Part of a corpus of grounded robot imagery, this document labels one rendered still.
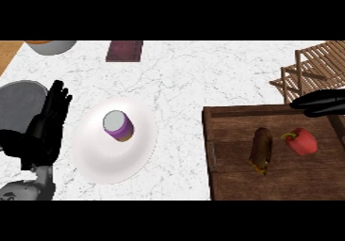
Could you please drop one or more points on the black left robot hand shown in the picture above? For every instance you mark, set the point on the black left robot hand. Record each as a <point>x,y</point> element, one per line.
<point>45,125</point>

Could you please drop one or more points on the purple can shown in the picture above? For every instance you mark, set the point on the purple can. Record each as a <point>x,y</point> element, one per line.
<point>119,126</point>

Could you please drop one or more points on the light wooden board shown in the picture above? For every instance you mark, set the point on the light wooden board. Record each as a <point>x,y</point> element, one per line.
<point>4,56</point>

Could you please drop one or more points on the white oval plate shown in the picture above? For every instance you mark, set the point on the white oval plate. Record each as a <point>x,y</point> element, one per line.
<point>115,147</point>

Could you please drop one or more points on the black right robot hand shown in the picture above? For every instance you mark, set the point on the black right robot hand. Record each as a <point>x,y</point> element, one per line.
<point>327,101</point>

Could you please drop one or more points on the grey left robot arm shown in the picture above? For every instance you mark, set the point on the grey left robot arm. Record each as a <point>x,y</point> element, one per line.
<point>27,186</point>

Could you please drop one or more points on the dark wooden tray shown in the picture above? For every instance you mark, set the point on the dark wooden tray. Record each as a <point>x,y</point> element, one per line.
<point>291,179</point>

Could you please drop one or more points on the red bell pepper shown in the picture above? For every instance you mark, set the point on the red bell pepper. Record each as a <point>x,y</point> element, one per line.
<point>303,141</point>

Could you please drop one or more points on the grey round plate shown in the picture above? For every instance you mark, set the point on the grey round plate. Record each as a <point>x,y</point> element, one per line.
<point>16,106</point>

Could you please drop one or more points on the wooden tiered shelf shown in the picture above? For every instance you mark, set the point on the wooden tiered shelf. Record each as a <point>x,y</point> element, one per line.
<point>315,67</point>

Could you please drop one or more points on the dark red box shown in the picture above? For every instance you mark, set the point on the dark red box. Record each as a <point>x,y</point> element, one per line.
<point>125,51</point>

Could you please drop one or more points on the grey bowl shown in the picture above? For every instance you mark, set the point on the grey bowl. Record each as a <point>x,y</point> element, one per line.
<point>51,47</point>

